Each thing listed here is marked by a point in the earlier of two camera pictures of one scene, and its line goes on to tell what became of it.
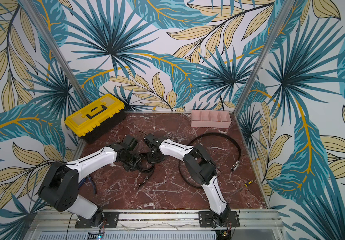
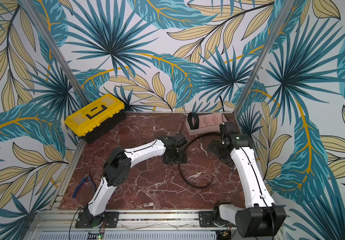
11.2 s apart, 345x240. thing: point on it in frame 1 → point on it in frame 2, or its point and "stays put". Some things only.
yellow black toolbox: (95, 119) stays put
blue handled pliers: (92, 182) stays put
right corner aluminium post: (274, 35) stays put
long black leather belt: (234, 166) stays put
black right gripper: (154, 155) → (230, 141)
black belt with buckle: (146, 166) → (189, 118)
